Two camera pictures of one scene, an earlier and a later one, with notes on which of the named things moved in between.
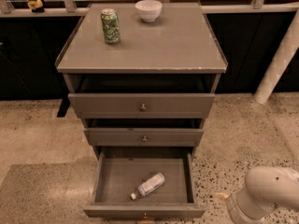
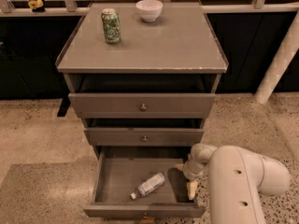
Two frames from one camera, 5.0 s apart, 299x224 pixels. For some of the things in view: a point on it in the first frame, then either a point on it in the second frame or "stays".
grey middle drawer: [143, 136] stays
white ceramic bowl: [149, 10] stays
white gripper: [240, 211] -> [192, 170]
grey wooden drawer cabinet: [150, 91] stays
